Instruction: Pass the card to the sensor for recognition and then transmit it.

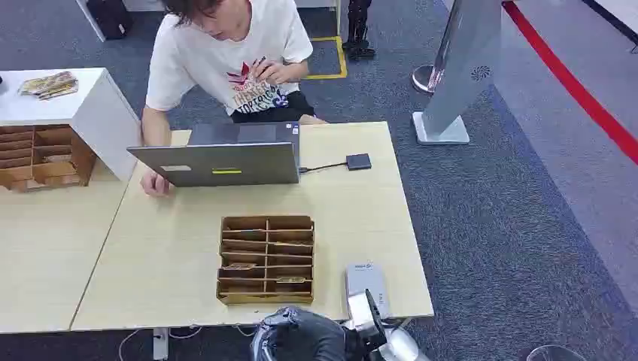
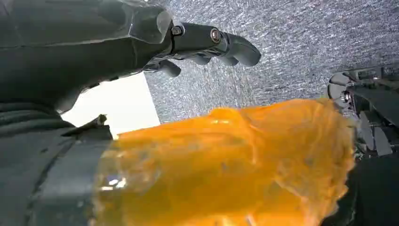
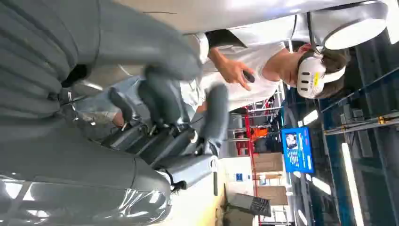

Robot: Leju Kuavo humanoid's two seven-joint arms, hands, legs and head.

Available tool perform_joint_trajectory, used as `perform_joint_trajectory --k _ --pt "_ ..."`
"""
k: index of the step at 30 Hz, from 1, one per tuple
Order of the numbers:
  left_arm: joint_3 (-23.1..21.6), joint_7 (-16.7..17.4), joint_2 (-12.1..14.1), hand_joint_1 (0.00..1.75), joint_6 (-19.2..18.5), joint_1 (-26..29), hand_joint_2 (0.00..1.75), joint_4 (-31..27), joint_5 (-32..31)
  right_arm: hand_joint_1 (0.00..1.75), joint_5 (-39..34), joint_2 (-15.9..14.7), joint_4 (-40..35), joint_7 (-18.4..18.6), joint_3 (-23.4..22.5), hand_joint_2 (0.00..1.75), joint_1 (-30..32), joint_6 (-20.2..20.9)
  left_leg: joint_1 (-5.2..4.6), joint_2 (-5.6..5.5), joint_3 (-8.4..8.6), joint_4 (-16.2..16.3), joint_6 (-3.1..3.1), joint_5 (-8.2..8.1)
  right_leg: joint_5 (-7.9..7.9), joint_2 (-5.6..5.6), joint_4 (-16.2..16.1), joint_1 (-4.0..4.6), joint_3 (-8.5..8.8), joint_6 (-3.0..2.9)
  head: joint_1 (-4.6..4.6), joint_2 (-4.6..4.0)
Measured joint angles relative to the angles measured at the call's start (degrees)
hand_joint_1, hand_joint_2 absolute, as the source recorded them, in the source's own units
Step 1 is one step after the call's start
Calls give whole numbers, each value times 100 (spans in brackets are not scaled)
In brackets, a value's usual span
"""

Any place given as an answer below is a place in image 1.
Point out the person's right hand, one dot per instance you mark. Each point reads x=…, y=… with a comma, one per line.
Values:
x=155, y=184

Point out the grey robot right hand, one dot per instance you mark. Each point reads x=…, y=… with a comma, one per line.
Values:
x=299, y=336

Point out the person's left hand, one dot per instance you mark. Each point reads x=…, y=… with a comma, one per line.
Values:
x=271, y=72

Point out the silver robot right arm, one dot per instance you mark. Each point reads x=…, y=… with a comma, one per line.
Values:
x=398, y=349

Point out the person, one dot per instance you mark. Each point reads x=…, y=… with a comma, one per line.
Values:
x=224, y=45

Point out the card in wooden box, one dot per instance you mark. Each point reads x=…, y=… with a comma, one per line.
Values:
x=290, y=280
x=240, y=266

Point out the yellow floor tape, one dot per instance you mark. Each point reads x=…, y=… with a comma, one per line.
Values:
x=341, y=60

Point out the grey laptop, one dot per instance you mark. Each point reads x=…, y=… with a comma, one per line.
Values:
x=234, y=164

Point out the wooden card box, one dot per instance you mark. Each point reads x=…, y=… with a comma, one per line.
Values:
x=266, y=259

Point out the white cabinet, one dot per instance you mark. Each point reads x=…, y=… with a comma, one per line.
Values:
x=99, y=114

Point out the black robot legs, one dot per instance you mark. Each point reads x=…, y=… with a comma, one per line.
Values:
x=359, y=30

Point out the large wooden slotted box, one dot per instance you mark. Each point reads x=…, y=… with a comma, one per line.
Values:
x=50, y=159

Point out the black adapter box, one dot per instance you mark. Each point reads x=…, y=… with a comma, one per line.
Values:
x=359, y=162

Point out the white power strip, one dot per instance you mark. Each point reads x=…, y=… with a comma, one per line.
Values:
x=160, y=344

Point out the stack of cards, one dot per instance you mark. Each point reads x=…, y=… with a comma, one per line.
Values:
x=50, y=84

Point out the chrome stanchion base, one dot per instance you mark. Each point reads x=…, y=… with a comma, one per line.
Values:
x=423, y=78

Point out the black bag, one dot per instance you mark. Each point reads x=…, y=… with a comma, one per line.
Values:
x=109, y=17

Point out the white table leg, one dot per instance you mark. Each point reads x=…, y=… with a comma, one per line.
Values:
x=92, y=22

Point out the grey kiosk stand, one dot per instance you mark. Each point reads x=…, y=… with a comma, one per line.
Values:
x=463, y=65

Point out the clear plastic dome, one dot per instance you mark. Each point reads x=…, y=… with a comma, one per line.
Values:
x=553, y=354

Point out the red floor tape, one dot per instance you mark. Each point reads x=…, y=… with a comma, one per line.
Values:
x=573, y=84

